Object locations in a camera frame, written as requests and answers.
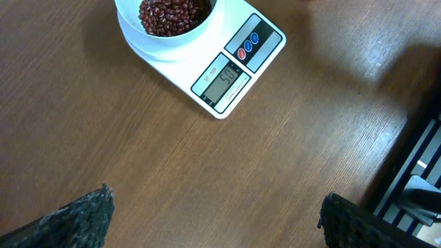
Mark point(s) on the red beans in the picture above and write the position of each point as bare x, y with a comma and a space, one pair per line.
170, 18

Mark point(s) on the white digital kitchen scale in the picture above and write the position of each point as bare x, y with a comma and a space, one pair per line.
219, 72

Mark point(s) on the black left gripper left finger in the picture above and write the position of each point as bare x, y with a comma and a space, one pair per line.
82, 223

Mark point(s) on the grey metal table frame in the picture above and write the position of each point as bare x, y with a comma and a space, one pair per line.
416, 165

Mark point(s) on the white round bowl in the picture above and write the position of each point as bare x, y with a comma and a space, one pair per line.
133, 31

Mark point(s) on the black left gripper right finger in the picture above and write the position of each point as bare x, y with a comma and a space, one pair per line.
347, 225

